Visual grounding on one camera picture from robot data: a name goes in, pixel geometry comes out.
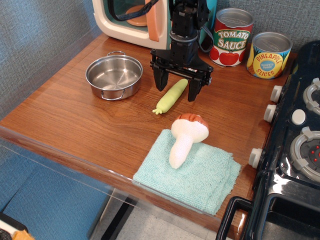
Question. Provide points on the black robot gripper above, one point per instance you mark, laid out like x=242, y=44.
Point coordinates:
x=181, y=59

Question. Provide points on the yellow handled metal spoon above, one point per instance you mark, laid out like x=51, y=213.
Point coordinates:
x=170, y=97

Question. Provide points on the silver metal pot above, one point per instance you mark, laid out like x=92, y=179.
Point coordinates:
x=114, y=77

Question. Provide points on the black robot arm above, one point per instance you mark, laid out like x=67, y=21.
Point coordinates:
x=188, y=18

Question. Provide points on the toy mushroom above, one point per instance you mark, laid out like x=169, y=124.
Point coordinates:
x=187, y=129

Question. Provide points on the toy microwave oven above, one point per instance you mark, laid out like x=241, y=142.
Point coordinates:
x=111, y=18

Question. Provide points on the orange microwave plate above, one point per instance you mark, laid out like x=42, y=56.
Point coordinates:
x=140, y=21

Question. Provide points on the tomato sauce can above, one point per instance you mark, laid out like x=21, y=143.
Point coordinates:
x=231, y=32

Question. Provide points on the pineapple slices can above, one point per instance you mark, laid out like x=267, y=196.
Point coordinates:
x=268, y=56

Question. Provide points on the light blue folded cloth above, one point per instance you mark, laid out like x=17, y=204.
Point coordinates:
x=201, y=183

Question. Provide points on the black toy stove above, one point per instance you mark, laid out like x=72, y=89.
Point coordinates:
x=286, y=199

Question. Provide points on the black tray corner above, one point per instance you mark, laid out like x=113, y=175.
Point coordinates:
x=11, y=229

